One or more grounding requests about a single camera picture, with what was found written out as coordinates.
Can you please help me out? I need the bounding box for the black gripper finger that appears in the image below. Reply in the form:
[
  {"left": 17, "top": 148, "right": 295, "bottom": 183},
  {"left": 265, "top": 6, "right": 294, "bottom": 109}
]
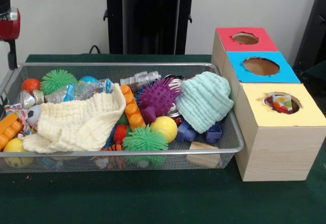
[{"left": 7, "top": 39, "right": 18, "bottom": 71}]

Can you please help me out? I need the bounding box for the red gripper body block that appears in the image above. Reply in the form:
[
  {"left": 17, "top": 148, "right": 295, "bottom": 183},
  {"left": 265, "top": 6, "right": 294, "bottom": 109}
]
[{"left": 0, "top": 7, "right": 21, "bottom": 41}]

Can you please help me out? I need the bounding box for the colourful dotted cloth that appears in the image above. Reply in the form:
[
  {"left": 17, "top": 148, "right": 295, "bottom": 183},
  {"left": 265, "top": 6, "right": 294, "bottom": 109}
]
[
  {"left": 4, "top": 103, "right": 32, "bottom": 136},
  {"left": 264, "top": 93, "right": 293, "bottom": 113}
]

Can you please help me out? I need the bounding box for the orange toy building brick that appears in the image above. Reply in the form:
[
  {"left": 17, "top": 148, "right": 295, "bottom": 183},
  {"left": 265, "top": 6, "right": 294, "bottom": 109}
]
[
  {"left": 0, "top": 113, "right": 23, "bottom": 150},
  {"left": 120, "top": 84, "right": 146, "bottom": 130}
]

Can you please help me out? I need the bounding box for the wooden box with three holes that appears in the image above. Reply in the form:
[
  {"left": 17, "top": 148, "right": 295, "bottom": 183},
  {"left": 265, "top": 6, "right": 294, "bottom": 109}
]
[{"left": 210, "top": 26, "right": 326, "bottom": 183}]

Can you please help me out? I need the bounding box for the green spiky rubber ball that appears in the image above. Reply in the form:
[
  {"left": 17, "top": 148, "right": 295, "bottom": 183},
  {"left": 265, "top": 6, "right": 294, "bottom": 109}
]
[
  {"left": 40, "top": 69, "right": 78, "bottom": 96},
  {"left": 121, "top": 125, "right": 169, "bottom": 152}
]

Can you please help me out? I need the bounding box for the cream knitted cloth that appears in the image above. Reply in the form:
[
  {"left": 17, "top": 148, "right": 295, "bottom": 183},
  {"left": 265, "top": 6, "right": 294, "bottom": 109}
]
[{"left": 22, "top": 82, "right": 127, "bottom": 154}]

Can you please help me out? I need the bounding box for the purple spiky rubber toy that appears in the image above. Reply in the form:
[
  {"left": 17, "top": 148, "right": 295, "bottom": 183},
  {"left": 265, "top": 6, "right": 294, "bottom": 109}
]
[{"left": 136, "top": 76, "right": 183, "bottom": 123}]

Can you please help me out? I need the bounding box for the yellow plastic ball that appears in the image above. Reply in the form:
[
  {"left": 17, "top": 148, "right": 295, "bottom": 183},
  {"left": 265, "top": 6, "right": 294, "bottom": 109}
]
[{"left": 149, "top": 116, "right": 178, "bottom": 143}]

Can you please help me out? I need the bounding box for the mint green knitted cloth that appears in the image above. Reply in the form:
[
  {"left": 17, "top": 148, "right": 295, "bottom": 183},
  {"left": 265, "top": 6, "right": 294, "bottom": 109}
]
[{"left": 175, "top": 71, "right": 234, "bottom": 134}]

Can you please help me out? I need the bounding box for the plain wooden wedge block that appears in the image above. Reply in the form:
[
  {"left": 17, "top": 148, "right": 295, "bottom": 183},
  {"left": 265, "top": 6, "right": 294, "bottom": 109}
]
[{"left": 185, "top": 141, "right": 220, "bottom": 169}]

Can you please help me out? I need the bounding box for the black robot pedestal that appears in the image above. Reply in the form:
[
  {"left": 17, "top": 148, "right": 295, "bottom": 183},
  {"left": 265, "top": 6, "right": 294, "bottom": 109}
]
[{"left": 98, "top": 0, "right": 206, "bottom": 55}]

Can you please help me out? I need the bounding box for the silver wire mesh bin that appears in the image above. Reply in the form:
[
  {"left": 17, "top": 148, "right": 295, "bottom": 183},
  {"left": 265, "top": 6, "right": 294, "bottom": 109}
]
[{"left": 0, "top": 61, "right": 245, "bottom": 175}]

